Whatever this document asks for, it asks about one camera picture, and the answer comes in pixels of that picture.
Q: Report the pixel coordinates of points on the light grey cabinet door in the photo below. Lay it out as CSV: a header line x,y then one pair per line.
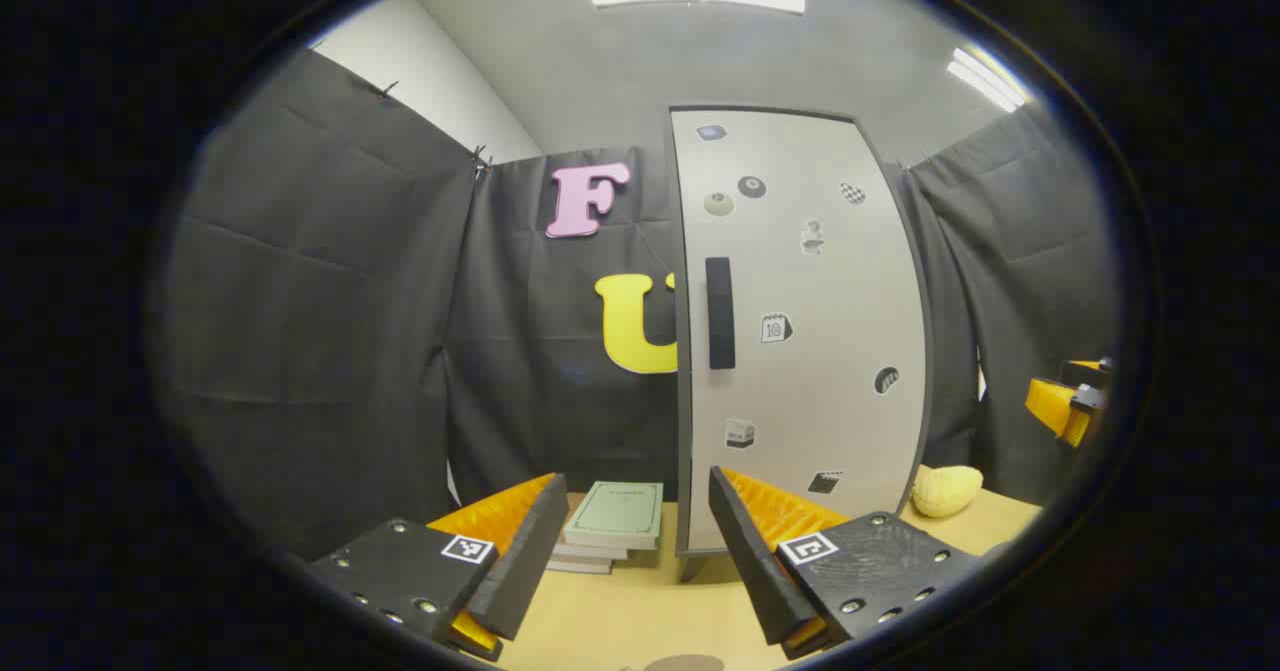
x,y
830,291

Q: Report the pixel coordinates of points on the green book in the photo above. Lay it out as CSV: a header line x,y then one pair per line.
x,y
615,513

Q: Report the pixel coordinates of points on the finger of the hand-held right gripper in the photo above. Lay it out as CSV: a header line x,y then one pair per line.
x,y
1050,401

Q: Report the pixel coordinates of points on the yellow bumpy toy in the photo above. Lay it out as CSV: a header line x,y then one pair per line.
x,y
947,491

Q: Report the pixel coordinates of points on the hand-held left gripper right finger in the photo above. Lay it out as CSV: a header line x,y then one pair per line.
x,y
760,571

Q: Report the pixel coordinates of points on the narrow ceiling light panel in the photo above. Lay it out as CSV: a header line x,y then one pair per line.
x,y
988,79

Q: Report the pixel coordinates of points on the brown book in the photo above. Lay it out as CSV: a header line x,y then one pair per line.
x,y
590,551

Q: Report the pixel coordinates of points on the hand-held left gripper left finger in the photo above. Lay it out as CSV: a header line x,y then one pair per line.
x,y
520,561

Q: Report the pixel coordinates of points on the black backdrop cloth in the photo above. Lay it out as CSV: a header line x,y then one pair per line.
x,y
330,331

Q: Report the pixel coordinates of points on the dark grey cabinet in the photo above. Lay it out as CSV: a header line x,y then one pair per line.
x,y
690,565

